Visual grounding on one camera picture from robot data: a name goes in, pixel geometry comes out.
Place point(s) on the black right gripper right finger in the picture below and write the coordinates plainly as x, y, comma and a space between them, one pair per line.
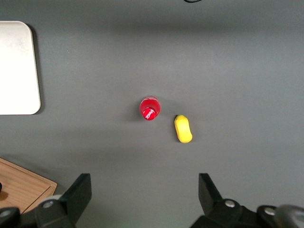
209, 199

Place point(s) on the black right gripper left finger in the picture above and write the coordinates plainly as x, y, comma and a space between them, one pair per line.
76, 197

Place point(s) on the red coke bottle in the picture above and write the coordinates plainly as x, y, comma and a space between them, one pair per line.
149, 110

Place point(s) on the white rectangular tray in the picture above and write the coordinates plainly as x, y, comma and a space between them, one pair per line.
16, 69

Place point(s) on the wooden drawer cabinet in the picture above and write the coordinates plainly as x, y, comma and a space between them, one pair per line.
23, 183

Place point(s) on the yellow lemon toy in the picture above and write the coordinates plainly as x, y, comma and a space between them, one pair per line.
183, 129

